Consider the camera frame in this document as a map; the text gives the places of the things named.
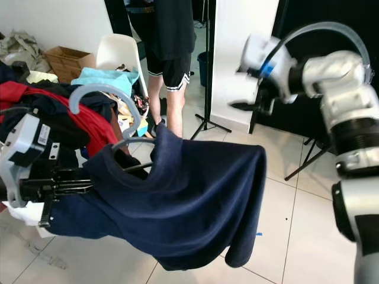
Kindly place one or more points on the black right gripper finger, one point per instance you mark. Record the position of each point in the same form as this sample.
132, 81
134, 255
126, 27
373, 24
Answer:
241, 70
243, 106

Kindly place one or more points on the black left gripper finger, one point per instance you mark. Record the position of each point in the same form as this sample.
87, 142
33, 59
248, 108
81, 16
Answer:
77, 189
77, 181

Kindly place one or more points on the grey plastic hanger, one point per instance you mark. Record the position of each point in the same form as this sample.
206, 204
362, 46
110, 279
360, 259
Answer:
103, 87

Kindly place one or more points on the navy sweatshirt white print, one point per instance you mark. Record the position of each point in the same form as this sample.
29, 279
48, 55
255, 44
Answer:
189, 189

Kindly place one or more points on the black light stand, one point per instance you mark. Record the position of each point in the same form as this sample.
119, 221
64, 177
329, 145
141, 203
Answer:
207, 71

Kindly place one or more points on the white shirt grey stripe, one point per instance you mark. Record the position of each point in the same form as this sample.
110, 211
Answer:
23, 216

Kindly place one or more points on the dark blue bin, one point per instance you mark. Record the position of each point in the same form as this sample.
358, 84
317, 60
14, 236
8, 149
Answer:
202, 68

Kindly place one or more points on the white backdrop panel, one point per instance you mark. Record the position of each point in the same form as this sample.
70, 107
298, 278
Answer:
243, 18

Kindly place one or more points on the black tripod stand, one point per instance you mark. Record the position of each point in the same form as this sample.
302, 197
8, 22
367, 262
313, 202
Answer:
311, 160

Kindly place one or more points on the dark blue garment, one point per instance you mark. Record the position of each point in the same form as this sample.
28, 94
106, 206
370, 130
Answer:
59, 106

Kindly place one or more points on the person in black clothes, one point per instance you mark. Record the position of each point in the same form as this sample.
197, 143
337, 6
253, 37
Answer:
166, 26

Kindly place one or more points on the teal cloth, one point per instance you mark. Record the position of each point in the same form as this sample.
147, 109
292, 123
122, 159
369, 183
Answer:
103, 80

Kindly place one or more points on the brown cardboard box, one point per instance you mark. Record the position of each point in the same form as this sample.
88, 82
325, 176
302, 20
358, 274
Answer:
65, 62

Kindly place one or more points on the beige crumpled jacket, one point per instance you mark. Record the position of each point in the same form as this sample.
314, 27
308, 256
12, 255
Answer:
21, 47

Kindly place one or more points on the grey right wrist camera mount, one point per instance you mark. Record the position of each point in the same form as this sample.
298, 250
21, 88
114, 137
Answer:
257, 50

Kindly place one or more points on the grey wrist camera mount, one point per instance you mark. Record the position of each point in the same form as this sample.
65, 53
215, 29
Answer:
257, 50
26, 139

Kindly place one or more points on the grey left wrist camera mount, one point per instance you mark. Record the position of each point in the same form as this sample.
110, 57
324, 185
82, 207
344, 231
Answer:
26, 139

